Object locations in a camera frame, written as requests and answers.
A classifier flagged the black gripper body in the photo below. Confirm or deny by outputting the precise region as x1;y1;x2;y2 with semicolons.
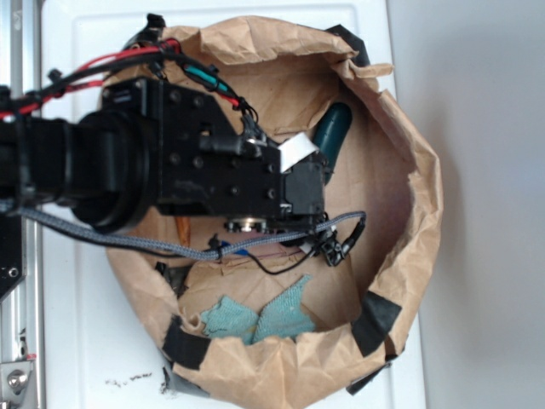
101;77;327;228

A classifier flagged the dark green plastic pickle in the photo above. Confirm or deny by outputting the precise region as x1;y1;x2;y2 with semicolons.
313;102;353;184

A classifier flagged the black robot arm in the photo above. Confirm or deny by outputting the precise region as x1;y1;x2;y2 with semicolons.
1;78;327;233

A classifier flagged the orange conch seashell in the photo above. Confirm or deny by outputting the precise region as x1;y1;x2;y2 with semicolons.
175;216;191;247

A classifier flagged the light blue cloth rag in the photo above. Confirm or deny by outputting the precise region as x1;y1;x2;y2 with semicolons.
200;275;315;345

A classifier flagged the brown paper bag bin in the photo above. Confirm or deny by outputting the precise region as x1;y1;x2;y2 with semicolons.
107;16;444;408

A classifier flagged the black mounting plate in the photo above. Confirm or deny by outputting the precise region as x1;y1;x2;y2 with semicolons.
0;216;23;301

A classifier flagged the white ribbon cable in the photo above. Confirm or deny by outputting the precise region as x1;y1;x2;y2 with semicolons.
278;131;319;174

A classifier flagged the grey braided cable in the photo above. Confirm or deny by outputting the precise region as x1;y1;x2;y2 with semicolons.
16;207;368;262

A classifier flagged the red and black cable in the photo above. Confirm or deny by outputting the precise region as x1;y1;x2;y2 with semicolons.
0;37;261;129

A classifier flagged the aluminium frame rail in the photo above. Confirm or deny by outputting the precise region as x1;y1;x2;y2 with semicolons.
1;0;46;408

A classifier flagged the metal corner bracket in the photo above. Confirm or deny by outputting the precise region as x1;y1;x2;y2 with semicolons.
1;360;37;409

